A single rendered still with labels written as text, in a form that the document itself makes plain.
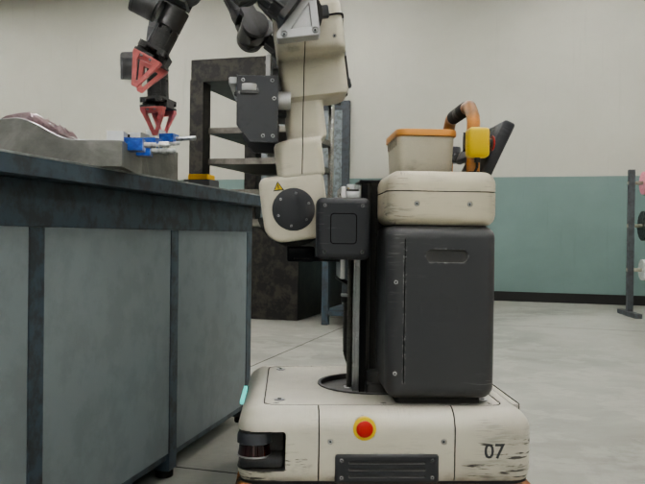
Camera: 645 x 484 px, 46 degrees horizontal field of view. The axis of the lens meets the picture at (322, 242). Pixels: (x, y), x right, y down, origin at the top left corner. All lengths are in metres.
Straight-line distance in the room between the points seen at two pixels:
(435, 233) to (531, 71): 6.77
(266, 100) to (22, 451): 0.94
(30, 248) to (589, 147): 7.22
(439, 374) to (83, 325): 0.79
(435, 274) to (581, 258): 6.56
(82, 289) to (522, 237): 6.88
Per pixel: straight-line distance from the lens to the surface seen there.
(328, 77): 1.94
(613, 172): 8.31
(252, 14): 2.23
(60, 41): 10.44
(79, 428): 1.75
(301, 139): 1.89
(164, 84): 2.13
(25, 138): 1.71
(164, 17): 1.82
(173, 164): 2.16
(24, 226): 1.53
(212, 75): 6.32
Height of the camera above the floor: 0.66
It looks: level
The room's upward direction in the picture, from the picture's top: 1 degrees clockwise
